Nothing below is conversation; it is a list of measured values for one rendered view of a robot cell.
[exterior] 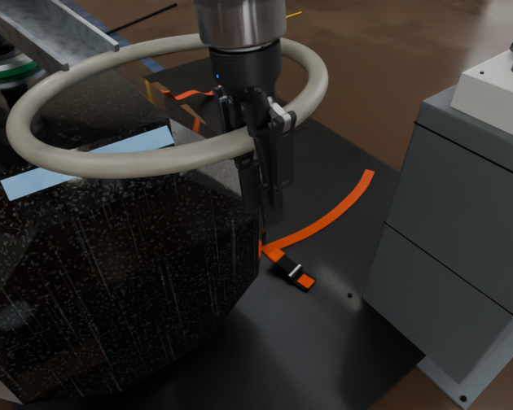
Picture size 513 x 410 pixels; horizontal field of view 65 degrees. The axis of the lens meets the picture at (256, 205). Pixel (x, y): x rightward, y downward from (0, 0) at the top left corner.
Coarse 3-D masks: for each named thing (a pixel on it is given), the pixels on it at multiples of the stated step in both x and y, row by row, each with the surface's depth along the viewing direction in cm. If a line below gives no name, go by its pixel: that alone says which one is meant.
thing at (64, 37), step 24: (0, 0) 87; (24, 0) 89; (48, 0) 83; (0, 24) 78; (24, 24) 83; (48, 24) 85; (72, 24) 82; (24, 48) 77; (48, 48) 73; (72, 48) 81; (96, 48) 82; (48, 72) 76
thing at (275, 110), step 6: (270, 96) 43; (270, 102) 43; (276, 102) 43; (270, 108) 43; (276, 108) 42; (282, 108) 43; (270, 114) 43; (276, 114) 42; (282, 114) 42; (288, 114) 42; (288, 120) 42; (270, 126) 43; (288, 126) 43
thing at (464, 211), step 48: (432, 96) 95; (432, 144) 96; (480, 144) 86; (432, 192) 102; (480, 192) 91; (384, 240) 124; (432, 240) 108; (480, 240) 96; (384, 288) 133; (432, 288) 116; (480, 288) 102; (432, 336) 124; (480, 336) 109; (480, 384) 124
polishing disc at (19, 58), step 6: (6, 54) 100; (12, 54) 100; (18, 54) 100; (0, 60) 97; (6, 60) 97; (12, 60) 97; (18, 60) 97; (24, 60) 98; (30, 60) 99; (0, 66) 95; (6, 66) 95; (12, 66) 96; (18, 66) 97
